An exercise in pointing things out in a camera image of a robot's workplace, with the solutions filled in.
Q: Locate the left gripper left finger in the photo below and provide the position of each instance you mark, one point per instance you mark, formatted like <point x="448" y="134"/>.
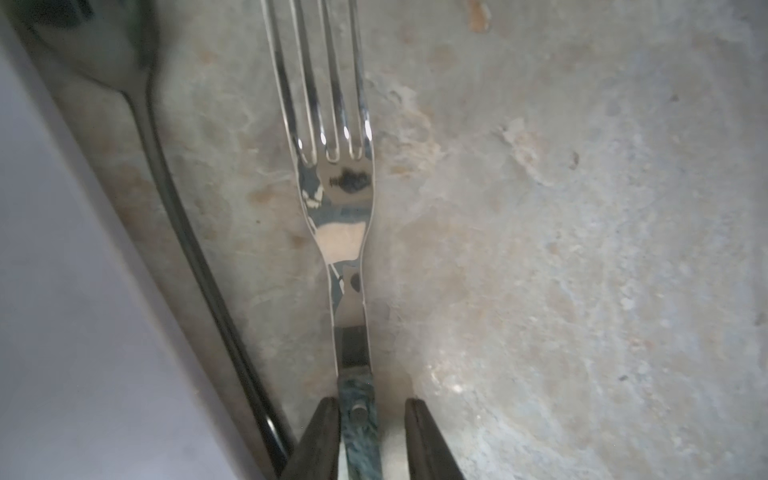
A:
<point x="317" y="455"/>

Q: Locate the lilac plastic tray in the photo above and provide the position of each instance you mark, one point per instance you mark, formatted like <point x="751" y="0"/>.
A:
<point x="97" y="379"/>

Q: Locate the black spoon near tray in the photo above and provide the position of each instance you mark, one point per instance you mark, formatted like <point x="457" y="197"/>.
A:
<point x="116" y="44"/>

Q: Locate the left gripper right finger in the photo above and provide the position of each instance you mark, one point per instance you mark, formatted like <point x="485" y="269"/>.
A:
<point x="429" y="457"/>

